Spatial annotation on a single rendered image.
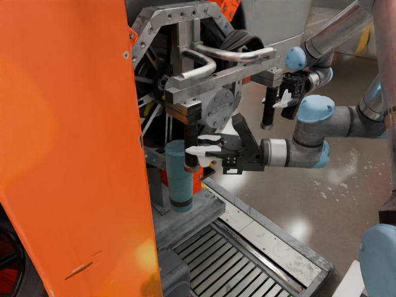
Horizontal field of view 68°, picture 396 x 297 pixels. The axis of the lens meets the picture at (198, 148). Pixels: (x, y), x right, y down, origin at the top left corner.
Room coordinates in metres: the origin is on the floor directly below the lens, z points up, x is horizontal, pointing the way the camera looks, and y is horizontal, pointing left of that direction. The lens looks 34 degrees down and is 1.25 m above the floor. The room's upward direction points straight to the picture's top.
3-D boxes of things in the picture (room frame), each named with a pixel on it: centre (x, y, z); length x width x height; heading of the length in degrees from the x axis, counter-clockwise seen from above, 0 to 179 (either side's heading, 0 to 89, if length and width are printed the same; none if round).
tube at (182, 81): (0.77, 0.04, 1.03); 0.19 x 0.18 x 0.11; 42
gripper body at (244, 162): (0.63, -0.12, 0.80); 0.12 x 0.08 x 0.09; 87
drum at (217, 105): (0.87, 0.00, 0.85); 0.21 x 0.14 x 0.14; 42
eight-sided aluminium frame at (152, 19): (0.93, 0.05, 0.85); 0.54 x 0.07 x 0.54; 132
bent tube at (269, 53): (0.90, -0.11, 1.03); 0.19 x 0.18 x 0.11; 42
